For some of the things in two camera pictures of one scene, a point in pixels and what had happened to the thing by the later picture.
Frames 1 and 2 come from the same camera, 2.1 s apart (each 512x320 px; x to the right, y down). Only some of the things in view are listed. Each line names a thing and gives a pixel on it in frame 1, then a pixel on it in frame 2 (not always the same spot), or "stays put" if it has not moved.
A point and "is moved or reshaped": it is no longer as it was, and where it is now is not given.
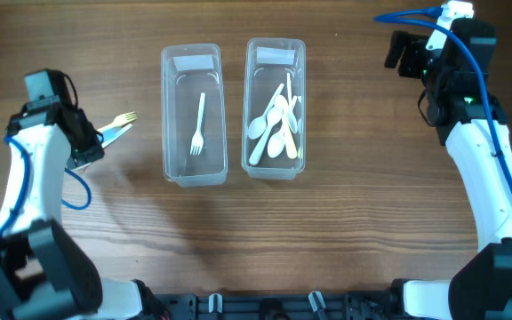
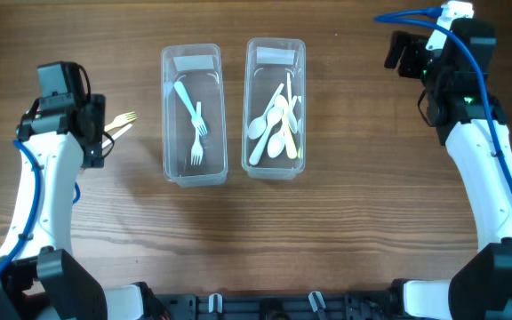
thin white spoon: [292, 115] stays put
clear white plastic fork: [197, 141] is moved or reshaped
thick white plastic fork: [111, 133] to [196, 119]
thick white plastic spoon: [275, 115] stays put
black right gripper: [415, 48] stays put
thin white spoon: [258, 126] stays put
